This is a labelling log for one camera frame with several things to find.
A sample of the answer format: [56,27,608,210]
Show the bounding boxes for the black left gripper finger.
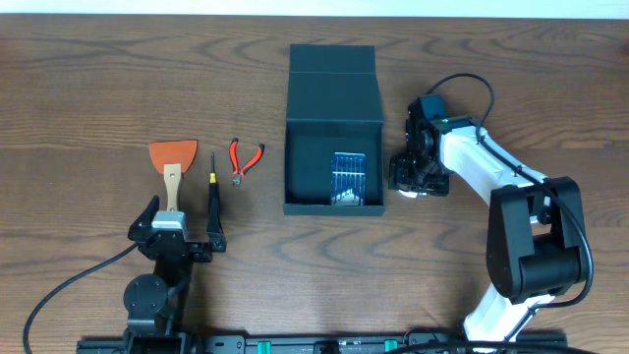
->
[205,197,227,253]
[139,196,159,228]

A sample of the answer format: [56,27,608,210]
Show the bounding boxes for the small black handled hammer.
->
[397,190,428,199]

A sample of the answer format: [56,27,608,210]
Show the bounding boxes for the yellow black screwdriver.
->
[208,152,220,214]

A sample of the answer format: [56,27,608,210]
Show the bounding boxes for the clear precision screwdriver case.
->
[330,152,367,207]

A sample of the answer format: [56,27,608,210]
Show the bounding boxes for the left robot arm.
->
[123,197,226,353]

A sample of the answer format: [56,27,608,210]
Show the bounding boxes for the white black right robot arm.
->
[389,94,593,342]

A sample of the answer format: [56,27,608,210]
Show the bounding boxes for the red black cutting pliers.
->
[229,138,265,188]

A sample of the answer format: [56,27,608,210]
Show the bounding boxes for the dark green open box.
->
[283,44,385,216]

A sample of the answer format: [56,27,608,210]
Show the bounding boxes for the orange scraper wooden handle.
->
[148,140,198,211]

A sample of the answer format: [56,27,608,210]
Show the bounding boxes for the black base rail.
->
[76,331,569,354]

